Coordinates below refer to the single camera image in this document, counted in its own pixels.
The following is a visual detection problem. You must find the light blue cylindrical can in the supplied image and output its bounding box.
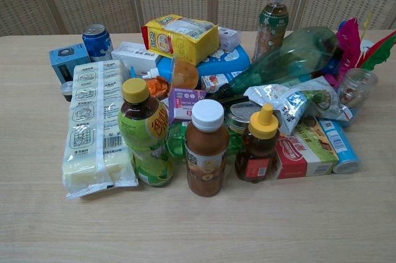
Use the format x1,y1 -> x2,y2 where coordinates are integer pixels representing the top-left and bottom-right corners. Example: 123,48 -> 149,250
317,118 -> 361,175

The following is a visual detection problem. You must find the colourful feather shuttlecock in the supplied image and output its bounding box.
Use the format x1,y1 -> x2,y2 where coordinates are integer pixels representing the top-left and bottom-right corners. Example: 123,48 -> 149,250
323,9 -> 396,90

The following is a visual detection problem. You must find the small clear plastic box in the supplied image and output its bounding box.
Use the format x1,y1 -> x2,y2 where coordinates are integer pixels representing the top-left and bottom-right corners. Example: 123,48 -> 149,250
217,26 -> 243,53

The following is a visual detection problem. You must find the orange foil snack packet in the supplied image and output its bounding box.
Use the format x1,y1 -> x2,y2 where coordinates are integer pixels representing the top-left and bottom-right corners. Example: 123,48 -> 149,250
144,76 -> 173,101

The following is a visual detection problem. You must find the brown coffee bottle white cap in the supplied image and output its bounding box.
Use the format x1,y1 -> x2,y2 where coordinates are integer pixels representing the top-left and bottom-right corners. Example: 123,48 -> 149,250
184,99 -> 230,198

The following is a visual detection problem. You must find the glass jar metal lid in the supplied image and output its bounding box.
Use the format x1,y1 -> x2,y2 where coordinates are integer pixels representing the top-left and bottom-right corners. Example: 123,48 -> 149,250
226,101 -> 264,134

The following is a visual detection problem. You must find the blue soda can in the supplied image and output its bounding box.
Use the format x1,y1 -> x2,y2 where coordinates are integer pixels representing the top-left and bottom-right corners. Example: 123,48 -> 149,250
82,24 -> 113,62

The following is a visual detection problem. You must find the red and white carton box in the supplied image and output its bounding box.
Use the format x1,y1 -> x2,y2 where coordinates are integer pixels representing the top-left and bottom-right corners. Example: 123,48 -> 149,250
274,116 -> 340,180

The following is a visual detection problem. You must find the large empty green plastic bottle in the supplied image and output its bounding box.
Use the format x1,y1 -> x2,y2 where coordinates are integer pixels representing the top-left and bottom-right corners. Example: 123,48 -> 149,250
211,26 -> 339,100

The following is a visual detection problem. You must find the white medicine box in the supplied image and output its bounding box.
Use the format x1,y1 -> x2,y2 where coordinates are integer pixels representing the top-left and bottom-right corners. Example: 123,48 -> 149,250
111,41 -> 163,75

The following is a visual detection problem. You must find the blue grey small box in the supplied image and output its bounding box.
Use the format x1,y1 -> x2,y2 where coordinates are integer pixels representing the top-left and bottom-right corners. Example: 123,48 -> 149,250
48,43 -> 92,85

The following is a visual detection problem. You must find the purple small box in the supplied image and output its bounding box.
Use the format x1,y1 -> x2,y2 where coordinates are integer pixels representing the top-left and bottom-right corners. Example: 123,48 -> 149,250
168,87 -> 207,121

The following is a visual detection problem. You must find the orange jelly cup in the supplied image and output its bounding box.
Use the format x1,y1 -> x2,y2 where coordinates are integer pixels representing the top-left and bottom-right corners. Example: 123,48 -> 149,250
170,57 -> 200,92

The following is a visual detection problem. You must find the small milk drink carton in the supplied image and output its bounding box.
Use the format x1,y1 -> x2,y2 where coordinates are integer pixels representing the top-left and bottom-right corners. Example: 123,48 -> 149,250
200,71 -> 244,93

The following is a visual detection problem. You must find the clear plastic jar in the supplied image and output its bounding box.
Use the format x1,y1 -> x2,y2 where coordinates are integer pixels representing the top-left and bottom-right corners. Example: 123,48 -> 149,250
337,67 -> 379,110

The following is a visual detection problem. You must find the tall tea bottle white cap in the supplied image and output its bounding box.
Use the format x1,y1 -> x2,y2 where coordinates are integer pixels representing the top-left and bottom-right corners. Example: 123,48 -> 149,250
252,0 -> 290,63

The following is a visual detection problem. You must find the blue wet wipes pack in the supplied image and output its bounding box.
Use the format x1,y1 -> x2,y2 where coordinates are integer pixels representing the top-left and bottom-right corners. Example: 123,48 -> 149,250
156,43 -> 251,85

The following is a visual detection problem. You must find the silver foil snack bag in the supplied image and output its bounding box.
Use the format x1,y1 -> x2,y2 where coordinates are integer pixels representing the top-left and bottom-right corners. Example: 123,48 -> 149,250
243,75 -> 354,136

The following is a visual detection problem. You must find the green tea bottle yellow cap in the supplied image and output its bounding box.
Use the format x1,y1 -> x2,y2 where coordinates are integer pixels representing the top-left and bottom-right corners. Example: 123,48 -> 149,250
117,77 -> 174,188

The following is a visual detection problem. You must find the white sponge multipack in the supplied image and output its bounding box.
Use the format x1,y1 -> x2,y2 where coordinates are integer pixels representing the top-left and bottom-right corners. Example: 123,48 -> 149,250
62,59 -> 139,199

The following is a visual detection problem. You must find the yellow snack bag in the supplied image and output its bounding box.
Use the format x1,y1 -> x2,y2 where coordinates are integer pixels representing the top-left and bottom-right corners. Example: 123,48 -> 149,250
141,14 -> 220,66

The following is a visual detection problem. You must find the honey bottle yellow nozzle cap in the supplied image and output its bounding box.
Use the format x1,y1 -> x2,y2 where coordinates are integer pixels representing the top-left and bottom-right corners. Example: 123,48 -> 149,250
235,103 -> 280,184

